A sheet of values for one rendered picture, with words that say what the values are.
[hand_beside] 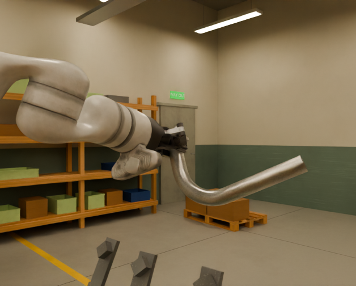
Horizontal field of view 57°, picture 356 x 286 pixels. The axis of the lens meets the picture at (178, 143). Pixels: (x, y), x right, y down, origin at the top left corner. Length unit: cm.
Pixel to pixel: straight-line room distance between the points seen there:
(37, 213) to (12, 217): 34
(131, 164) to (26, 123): 18
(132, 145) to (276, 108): 701
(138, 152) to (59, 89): 18
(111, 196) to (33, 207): 130
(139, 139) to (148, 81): 641
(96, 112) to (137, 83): 628
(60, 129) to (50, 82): 6
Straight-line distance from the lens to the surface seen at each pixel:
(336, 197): 699
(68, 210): 542
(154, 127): 56
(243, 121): 792
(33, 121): 42
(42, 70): 42
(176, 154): 67
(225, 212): 525
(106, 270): 91
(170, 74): 736
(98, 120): 47
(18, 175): 506
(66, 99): 42
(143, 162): 52
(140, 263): 78
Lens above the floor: 140
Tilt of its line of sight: 1 degrees down
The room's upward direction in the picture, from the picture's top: straight up
